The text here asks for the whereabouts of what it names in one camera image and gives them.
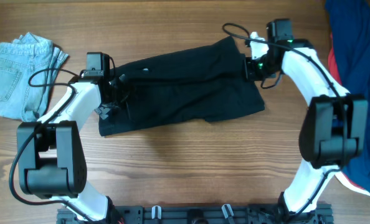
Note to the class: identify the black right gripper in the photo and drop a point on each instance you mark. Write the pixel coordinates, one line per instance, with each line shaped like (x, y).
(251, 68)

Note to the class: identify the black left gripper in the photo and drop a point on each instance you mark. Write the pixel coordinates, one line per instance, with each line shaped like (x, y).
(114, 90)

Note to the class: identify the black shorts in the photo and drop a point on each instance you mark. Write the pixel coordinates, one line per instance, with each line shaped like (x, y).
(203, 83)

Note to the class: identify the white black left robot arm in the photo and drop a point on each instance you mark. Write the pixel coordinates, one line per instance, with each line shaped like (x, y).
(50, 165)

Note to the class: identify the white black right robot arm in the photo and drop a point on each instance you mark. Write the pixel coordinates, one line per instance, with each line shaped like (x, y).
(333, 129)

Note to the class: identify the blue garment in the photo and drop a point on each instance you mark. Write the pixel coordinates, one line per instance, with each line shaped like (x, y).
(350, 32)

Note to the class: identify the folded light blue jeans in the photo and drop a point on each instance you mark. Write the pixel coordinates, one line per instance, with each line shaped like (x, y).
(28, 66)

